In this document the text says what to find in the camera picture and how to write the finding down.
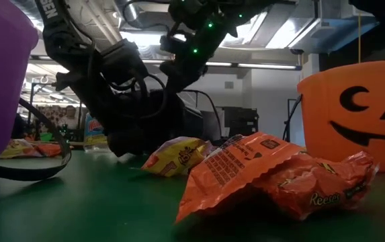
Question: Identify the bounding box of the orange pumpkin face bucket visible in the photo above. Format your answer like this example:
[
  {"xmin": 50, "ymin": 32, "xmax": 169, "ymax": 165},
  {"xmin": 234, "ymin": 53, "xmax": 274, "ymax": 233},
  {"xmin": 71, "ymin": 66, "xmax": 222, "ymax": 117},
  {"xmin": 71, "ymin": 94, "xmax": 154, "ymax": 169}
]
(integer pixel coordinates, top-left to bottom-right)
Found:
[{"xmin": 282, "ymin": 59, "xmax": 385, "ymax": 174}]

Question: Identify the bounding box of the large metal air duct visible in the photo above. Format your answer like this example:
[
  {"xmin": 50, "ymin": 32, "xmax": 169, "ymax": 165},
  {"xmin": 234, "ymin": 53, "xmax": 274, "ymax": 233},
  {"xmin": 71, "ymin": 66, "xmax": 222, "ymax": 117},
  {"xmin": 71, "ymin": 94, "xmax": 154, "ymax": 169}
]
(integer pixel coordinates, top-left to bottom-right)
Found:
[{"xmin": 288, "ymin": 13, "xmax": 381, "ymax": 55}]

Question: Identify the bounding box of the black cabinet box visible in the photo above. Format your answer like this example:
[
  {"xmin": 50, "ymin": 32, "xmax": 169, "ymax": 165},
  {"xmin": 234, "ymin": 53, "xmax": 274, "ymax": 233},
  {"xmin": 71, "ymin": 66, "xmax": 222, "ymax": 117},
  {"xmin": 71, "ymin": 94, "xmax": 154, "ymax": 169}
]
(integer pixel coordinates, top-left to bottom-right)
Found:
[{"xmin": 222, "ymin": 106, "xmax": 260, "ymax": 137}]

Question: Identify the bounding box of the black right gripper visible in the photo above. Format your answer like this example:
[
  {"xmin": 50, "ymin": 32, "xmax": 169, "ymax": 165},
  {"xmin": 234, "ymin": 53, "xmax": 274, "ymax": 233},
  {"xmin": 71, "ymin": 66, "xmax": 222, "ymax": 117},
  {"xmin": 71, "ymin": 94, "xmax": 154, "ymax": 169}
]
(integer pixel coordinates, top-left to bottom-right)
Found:
[{"xmin": 160, "ymin": 32, "xmax": 213, "ymax": 93}]

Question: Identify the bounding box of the yellow Sour Patch candy pack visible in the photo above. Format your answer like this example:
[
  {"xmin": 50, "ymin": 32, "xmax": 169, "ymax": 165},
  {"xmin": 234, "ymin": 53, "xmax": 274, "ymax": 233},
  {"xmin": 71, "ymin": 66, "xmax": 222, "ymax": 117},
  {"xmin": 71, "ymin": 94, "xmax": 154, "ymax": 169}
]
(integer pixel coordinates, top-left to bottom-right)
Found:
[
  {"xmin": 140, "ymin": 136, "xmax": 212, "ymax": 178},
  {"xmin": 0, "ymin": 138, "xmax": 42, "ymax": 159}
]

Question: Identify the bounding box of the grey box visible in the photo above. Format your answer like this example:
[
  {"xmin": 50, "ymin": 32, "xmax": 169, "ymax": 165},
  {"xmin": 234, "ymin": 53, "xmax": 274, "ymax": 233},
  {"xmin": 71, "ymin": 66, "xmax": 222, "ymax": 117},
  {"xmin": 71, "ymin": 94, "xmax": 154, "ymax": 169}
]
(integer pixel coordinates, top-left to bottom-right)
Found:
[{"xmin": 200, "ymin": 110, "xmax": 225, "ymax": 138}]

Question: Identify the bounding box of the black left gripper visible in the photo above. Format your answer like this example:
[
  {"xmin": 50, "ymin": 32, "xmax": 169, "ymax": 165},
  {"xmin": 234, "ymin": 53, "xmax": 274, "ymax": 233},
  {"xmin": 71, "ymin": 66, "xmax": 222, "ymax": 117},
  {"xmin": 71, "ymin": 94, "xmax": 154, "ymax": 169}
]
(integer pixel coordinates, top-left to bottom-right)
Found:
[{"xmin": 56, "ymin": 67, "xmax": 153, "ymax": 158}]

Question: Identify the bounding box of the Windex spray bottle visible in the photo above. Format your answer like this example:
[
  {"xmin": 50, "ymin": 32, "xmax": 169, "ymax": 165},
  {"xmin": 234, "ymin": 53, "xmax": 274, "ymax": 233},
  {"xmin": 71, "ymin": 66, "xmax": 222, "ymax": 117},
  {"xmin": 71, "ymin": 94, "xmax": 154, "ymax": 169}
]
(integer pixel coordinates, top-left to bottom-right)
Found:
[{"xmin": 83, "ymin": 112, "xmax": 111, "ymax": 153}]

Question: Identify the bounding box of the green felt table mat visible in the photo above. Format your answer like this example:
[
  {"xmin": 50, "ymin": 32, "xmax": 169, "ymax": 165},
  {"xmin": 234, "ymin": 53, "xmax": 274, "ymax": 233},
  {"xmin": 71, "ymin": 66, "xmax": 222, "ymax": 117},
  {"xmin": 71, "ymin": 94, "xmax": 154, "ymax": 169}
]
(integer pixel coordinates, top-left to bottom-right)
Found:
[{"xmin": 0, "ymin": 147, "xmax": 385, "ymax": 242}]

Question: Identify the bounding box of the thin yellow hanging rod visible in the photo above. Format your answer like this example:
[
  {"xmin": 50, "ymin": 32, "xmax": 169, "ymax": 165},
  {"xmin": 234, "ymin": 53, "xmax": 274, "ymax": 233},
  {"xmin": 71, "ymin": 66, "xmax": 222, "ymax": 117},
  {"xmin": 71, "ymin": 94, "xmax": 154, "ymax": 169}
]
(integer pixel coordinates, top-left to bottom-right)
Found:
[{"xmin": 357, "ymin": 13, "xmax": 362, "ymax": 64}]

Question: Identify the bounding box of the person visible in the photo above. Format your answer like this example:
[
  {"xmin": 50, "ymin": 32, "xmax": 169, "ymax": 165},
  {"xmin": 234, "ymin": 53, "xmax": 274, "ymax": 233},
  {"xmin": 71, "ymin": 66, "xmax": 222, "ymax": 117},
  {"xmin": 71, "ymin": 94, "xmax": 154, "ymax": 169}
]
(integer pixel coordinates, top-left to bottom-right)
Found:
[{"xmin": 56, "ymin": 105, "xmax": 79, "ymax": 131}]

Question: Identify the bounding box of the purple plastic bucket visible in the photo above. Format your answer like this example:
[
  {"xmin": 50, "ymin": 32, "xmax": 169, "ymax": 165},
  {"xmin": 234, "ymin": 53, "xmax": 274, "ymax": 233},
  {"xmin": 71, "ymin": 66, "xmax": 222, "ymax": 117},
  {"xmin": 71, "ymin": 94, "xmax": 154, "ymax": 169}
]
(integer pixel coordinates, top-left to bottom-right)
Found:
[{"xmin": 0, "ymin": 0, "xmax": 72, "ymax": 182}]

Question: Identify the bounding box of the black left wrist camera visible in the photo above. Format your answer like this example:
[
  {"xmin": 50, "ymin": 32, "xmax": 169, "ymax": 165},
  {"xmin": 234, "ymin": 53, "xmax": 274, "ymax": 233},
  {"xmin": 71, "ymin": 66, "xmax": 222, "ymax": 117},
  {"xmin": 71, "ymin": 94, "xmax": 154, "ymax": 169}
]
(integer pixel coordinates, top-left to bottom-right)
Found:
[{"xmin": 99, "ymin": 38, "xmax": 150, "ymax": 87}]

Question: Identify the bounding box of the orange Reese's candy pack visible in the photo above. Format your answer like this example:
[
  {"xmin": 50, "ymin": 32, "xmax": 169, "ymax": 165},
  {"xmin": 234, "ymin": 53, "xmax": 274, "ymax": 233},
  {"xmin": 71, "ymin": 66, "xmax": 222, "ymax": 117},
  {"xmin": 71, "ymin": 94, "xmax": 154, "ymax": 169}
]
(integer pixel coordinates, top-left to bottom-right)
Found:
[
  {"xmin": 254, "ymin": 151, "xmax": 380, "ymax": 221},
  {"xmin": 175, "ymin": 131, "xmax": 309, "ymax": 225},
  {"xmin": 32, "ymin": 143, "xmax": 62, "ymax": 158}
]

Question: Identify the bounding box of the long linear ceiling lamp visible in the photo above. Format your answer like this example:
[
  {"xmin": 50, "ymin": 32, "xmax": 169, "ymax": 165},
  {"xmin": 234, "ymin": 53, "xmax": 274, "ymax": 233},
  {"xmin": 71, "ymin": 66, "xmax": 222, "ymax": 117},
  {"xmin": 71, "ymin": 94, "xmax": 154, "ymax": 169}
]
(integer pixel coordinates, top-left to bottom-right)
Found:
[{"xmin": 27, "ymin": 55, "xmax": 303, "ymax": 71}]

